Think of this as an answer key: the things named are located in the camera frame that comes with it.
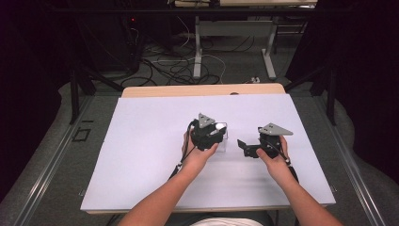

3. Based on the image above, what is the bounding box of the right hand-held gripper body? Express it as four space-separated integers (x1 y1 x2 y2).
256 121 295 159

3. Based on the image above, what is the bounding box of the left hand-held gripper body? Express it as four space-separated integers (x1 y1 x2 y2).
189 112 221 152

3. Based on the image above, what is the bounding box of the clear plastic organizer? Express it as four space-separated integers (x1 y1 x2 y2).
204 121 230 154

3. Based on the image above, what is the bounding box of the person's left hand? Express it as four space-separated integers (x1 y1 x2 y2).
181 129 220 178

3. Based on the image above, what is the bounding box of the person's right hand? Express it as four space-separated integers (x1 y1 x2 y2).
255 135 294 186

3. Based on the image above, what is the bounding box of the wooden table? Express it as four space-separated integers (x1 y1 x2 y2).
79 82 337 216

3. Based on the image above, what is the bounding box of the white table sheet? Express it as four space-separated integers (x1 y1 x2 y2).
79 93 337 212

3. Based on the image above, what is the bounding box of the person's white shirt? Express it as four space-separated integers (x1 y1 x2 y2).
189 217 265 226

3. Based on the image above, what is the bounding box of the black metal stand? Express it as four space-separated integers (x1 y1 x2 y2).
69 60 125 125
283 60 339 127

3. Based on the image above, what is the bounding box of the white-legged desk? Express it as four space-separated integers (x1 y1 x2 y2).
173 0 318 81

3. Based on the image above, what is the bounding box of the black horizontal bar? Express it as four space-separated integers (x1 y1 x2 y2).
51 7 347 17

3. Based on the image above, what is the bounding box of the black computer tower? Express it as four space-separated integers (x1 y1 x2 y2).
74 12 143 73

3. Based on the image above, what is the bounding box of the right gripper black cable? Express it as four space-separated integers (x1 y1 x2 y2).
273 140 300 185

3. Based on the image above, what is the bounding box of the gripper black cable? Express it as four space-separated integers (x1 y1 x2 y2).
273 140 300 185
168 121 197 181

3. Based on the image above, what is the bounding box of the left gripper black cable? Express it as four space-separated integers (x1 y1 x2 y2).
168 121 197 181

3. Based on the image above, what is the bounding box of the white floor cable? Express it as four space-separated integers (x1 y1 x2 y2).
174 15 228 85

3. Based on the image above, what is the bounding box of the tangle of black floor cables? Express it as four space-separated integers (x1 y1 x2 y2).
120 33 256 89

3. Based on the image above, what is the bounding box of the metal floor rail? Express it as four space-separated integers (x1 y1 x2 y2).
11 95 95 226
312 93 388 226

